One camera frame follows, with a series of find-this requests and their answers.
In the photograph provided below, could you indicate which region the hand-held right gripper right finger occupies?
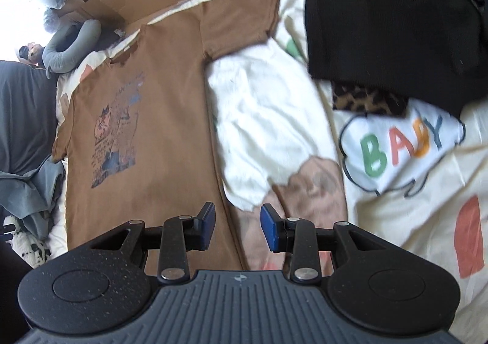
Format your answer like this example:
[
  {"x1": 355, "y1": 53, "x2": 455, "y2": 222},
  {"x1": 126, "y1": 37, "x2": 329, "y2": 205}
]
[{"x1": 260, "y1": 203, "x2": 385, "y2": 284}]

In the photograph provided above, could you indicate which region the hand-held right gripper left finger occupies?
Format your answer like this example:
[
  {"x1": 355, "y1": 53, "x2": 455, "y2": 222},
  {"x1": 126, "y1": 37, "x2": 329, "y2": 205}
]
[{"x1": 90, "y1": 202, "x2": 217, "y2": 284}]

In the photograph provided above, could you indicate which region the brown printed t-shirt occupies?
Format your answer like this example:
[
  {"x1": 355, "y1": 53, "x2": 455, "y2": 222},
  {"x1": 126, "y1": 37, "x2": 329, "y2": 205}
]
[{"x1": 51, "y1": 0, "x2": 283, "y2": 276}]

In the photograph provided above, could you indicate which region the cream printed blanket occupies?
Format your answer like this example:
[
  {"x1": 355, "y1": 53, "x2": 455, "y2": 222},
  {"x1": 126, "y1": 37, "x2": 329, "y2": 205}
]
[{"x1": 53, "y1": 0, "x2": 488, "y2": 341}]

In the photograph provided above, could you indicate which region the leopard print cloth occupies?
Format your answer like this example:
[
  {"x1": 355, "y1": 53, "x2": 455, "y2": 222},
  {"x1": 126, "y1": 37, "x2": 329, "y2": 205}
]
[{"x1": 332, "y1": 81, "x2": 408, "y2": 118}]

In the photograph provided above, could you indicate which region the grey-blue cloth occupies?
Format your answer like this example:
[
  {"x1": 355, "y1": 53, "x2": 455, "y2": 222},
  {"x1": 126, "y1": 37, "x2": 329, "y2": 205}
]
[{"x1": 0, "y1": 155, "x2": 67, "y2": 242}]

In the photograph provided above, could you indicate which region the dark grey pillow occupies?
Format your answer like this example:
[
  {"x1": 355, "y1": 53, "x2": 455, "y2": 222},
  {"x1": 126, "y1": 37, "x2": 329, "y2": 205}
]
[{"x1": 0, "y1": 60, "x2": 59, "y2": 177}]

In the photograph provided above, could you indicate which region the grey neck pillow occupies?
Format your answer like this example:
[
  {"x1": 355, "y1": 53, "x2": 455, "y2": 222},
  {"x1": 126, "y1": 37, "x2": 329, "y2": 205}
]
[{"x1": 42, "y1": 20, "x2": 102, "y2": 78}]

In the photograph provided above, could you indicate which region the black garment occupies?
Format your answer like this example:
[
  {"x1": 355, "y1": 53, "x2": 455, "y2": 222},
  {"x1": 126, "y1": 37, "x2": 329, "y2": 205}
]
[{"x1": 299, "y1": 0, "x2": 488, "y2": 118}]

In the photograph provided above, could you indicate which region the brown teddy bear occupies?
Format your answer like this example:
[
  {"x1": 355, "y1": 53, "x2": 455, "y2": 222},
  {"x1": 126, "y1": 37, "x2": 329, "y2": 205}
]
[{"x1": 18, "y1": 43, "x2": 46, "y2": 67}]

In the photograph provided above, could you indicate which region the grey fluffy pompom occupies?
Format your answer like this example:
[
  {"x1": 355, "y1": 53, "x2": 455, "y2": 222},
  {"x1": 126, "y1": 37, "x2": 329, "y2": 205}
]
[{"x1": 43, "y1": 7, "x2": 72, "y2": 35}]

